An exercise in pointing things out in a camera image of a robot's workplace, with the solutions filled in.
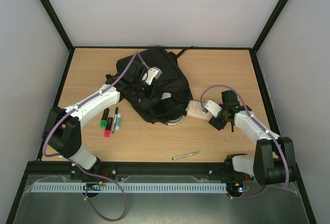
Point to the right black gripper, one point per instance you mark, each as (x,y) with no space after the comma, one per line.
(215,122)

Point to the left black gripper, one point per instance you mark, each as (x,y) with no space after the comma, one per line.
(151,93)

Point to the black student backpack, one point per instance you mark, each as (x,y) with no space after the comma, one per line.
(172,90)

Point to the beige pencil case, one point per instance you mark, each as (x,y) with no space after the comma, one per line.
(194,110)

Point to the silver green marker pen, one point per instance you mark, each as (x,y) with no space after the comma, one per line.
(185,155)

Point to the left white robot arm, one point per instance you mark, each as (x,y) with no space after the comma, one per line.
(62,133)

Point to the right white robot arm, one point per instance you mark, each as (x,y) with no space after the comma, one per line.
(274,157)

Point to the white green glue stick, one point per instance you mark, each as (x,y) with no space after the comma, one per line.
(118,122)

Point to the green highlighter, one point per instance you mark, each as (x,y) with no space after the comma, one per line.
(104,118)

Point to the black blue pen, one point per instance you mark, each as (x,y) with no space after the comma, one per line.
(114,120)

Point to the pink highlighter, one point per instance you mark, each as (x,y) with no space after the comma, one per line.
(108,127)

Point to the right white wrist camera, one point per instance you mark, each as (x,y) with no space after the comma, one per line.
(212,107)

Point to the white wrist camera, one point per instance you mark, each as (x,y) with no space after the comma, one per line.
(152,73)
(212,107)

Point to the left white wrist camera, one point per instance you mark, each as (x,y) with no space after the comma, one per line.
(152,73)

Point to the black enclosure frame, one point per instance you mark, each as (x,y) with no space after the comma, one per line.
(13,214)

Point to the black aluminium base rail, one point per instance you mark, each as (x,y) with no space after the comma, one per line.
(113,170)

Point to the light blue slotted cable duct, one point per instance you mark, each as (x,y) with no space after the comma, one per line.
(131,188)

